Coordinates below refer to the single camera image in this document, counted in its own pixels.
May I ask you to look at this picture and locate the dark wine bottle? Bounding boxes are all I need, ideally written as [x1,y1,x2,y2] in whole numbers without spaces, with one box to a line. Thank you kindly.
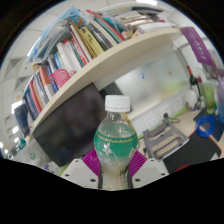
[185,64,201,91]

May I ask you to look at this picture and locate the black computer monitor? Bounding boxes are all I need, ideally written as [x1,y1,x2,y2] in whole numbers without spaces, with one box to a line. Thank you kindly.
[32,82,111,168]

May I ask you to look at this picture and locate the purple hanging banner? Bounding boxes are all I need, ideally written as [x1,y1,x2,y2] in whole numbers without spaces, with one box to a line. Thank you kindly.
[179,26,214,67]

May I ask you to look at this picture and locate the coiled blue cable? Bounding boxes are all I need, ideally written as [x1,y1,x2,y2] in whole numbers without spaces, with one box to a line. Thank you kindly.
[194,113,218,138]

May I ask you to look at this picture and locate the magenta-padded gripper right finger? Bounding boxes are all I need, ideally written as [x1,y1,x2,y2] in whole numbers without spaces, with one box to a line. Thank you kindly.
[126,149,169,190]

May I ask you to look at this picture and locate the grey metal laptop stand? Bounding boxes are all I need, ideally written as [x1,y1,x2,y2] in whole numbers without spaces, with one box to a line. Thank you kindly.
[142,119,190,163]

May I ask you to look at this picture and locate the purple translucent water bottle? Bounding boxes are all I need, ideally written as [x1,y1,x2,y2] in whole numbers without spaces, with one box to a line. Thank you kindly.
[216,74,224,124]

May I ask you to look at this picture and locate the flat round red coaster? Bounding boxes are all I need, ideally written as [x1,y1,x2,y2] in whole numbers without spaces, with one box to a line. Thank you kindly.
[174,164,191,173]

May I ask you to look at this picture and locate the green-labelled clear drink bottle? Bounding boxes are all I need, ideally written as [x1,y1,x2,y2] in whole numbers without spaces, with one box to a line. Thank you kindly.
[93,94,139,191]

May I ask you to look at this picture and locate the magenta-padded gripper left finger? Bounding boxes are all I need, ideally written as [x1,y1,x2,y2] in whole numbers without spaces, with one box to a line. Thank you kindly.
[59,149,102,190]

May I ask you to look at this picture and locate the black desk mat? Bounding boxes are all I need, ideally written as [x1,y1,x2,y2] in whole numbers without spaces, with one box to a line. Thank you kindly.
[163,128,223,174]

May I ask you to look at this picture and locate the shelf unit with books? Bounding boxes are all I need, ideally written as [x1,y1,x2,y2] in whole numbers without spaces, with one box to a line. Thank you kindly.
[21,5,183,134]

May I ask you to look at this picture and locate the white wall socket row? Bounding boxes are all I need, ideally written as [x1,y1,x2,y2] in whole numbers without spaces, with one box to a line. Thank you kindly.
[141,94,184,129]

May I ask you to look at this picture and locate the black cable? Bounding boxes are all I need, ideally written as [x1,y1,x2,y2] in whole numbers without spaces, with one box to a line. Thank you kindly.
[161,111,183,125]

